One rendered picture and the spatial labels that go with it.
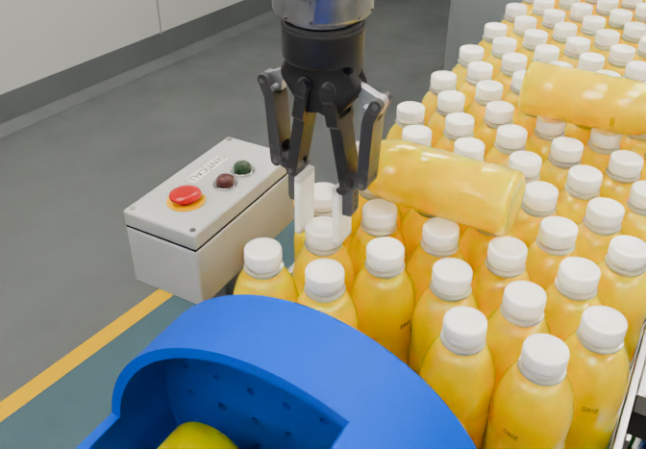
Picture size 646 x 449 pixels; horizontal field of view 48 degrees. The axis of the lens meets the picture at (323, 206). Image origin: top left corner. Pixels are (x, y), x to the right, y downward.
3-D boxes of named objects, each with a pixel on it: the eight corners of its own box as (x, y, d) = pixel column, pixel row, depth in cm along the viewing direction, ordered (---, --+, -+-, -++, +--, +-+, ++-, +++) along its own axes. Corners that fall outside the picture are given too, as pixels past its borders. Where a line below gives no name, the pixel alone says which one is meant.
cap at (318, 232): (311, 254, 75) (310, 240, 74) (300, 233, 78) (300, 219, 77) (346, 246, 76) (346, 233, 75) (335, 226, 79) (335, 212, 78)
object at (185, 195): (162, 204, 80) (161, 195, 80) (184, 188, 83) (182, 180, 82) (188, 212, 79) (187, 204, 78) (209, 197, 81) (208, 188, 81)
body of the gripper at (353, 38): (259, 19, 62) (263, 115, 68) (345, 37, 59) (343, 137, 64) (303, -4, 68) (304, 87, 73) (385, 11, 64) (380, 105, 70)
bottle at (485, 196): (498, 236, 71) (335, 185, 79) (510, 239, 77) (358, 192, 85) (520, 166, 71) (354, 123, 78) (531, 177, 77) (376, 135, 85)
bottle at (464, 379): (416, 494, 72) (432, 362, 62) (406, 436, 78) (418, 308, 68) (485, 491, 73) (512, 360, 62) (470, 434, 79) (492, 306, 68)
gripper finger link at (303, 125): (309, 85, 65) (295, 79, 66) (290, 181, 72) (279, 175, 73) (330, 70, 68) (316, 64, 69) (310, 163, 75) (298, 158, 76)
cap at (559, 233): (582, 248, 76) (584, 235, 75) (547, 252, 75) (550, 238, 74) (564, 227, 79) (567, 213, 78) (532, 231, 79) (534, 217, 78)
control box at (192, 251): (135, 280, 85) (121, 208, 79) (233, 199, 99) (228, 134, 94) (203, 308, 81) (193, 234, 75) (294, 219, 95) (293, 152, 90)
